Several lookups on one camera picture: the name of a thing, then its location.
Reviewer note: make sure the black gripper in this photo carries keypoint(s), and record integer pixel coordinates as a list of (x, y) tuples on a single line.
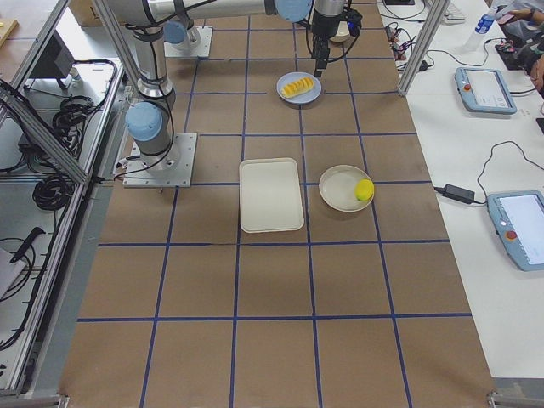
[(324, 26)]

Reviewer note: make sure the blue plate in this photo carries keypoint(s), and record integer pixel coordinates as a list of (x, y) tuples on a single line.
[(304, 98)]

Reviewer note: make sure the yellow bread loaf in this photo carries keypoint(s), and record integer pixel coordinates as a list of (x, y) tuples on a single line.
[(300, 86)]

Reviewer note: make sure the small white bowl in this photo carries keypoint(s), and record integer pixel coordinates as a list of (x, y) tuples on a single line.
[(342, 33)]

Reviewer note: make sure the white bowl with lemon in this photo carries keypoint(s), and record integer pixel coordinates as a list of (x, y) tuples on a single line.
[(337, 188)]

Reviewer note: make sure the yellow lemon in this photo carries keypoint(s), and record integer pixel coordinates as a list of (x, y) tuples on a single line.
[(364, 190)]

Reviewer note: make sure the white rectangular tray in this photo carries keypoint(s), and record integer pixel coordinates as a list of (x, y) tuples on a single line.
[(270, 196)]

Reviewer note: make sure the far teach pendant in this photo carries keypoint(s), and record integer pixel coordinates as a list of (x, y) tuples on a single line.
[(484, 91)]

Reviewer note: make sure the teach pendant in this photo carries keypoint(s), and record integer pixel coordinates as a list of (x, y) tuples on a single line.
[(517, 217), (484, 91)]

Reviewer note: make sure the plastic water bottle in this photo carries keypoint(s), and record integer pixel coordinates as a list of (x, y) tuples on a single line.
[(481, 29)]

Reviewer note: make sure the black power adapter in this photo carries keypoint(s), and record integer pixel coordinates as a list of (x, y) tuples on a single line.
[(458, 194)]

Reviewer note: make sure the near teach pendant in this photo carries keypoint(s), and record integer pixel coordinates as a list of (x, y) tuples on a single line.
[(517, 217)]

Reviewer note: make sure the aluminium frame post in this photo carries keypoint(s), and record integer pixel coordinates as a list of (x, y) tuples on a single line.
[(423, 41)]

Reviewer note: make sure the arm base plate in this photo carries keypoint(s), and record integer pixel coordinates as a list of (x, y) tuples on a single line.
[(200, 52), (175, 170)]

